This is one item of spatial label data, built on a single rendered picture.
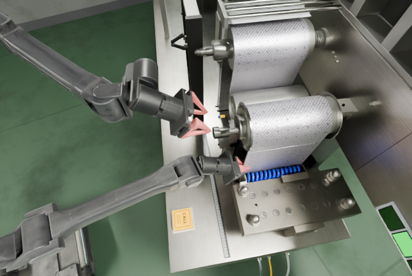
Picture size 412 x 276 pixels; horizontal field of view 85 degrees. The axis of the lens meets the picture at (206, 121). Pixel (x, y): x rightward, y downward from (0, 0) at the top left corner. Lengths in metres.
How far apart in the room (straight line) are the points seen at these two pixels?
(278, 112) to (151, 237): 1.45
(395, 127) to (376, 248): 1.55
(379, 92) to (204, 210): 0.68
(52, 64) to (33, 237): 0.39
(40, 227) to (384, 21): 1.02
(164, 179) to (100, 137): 1.72
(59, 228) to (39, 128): 2.06
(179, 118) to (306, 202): 0.55
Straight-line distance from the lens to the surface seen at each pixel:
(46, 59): 0.63
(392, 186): 0.76
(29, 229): 0.69
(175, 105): 0.50
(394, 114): 0.71
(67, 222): 0.66
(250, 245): 0.93
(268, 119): 0.63
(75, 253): 1.76
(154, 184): 0.63
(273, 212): 0.83
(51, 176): 2.32
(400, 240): 0.80
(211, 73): 1.31
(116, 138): 2.24
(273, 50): 0.74
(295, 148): 0.76
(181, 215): 0.91
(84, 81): 0.53
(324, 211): 0.89
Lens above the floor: 1.81
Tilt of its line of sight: 56 degrees down
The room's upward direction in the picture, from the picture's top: straight up
